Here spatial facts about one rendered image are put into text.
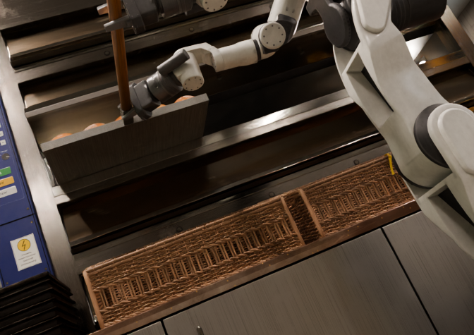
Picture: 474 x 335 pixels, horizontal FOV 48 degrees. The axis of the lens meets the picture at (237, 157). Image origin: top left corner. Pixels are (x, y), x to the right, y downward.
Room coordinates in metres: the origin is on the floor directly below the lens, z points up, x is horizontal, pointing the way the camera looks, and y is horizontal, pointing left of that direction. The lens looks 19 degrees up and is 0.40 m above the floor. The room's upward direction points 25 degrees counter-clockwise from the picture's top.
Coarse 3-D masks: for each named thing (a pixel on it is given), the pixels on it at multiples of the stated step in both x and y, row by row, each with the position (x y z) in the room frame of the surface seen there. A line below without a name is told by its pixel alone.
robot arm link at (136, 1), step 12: (132, 0) 1.02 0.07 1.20; (144, 0) 1.03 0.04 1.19; (156, 0) 1.04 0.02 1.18; (168, 0) 1.03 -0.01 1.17; (132, 12) 1.02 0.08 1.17; (144, 12) 1.03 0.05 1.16; (156, 12) 1.04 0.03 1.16; (168, 12) 1.06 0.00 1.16; (180, 12) 1.08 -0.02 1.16; (144, 24) 1.04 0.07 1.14
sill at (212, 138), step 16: (432, 64) 2.17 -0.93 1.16; (336, 96) 2.04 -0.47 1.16; (288, 112) 1.99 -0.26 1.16; (240, 128) 1.93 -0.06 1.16; (192, 144) 1.88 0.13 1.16; (208, 144) 1.89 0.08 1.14; (144, 160) 1.82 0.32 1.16; (160, 160) 1.84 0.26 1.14; (96, 176) 1.78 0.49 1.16; (112, 176) 1.79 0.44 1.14; (64, 192) 1.74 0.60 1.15
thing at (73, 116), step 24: (432, 24) 2.25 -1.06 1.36; (288, 48) 1.91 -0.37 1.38; (312, 48) 1.99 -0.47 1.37; (216, 72) 1.84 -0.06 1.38; (240, 72) 1.91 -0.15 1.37; (264, 72) 1.99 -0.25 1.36; (96, 96) 1.66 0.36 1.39; (48, 120) 1.65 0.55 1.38; (72, 120) 1.71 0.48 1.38; (96, 120) 1.77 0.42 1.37
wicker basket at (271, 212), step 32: (224, 224) 1.37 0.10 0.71; (256, 224) 1.39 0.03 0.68; (288, 224) 1.45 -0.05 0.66; (128, 256) 1.30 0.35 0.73; (160, 256) 1.32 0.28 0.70; (224, 256) 1.36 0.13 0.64; (256, 256) 1.39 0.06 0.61; (96, 288) 1.27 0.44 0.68; (128, 288) 1.29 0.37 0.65; (160, 288) 1.31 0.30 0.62; (192, 288) 1.33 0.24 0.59
